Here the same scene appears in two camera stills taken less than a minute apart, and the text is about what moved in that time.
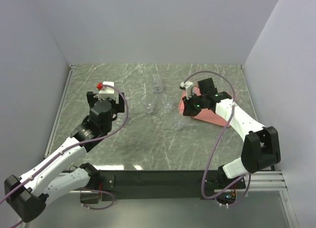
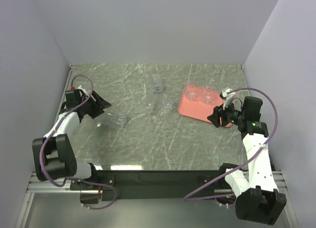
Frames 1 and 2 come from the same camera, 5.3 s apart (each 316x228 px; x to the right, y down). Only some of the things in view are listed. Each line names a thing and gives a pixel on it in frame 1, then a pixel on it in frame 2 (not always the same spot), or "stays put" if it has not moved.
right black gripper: [188, 110] to [218, 112]
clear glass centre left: [147, 101] stays put
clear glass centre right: [167, 107] stays put
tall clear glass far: [158, 84] stays put
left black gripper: [118, 107] to [99, 104]
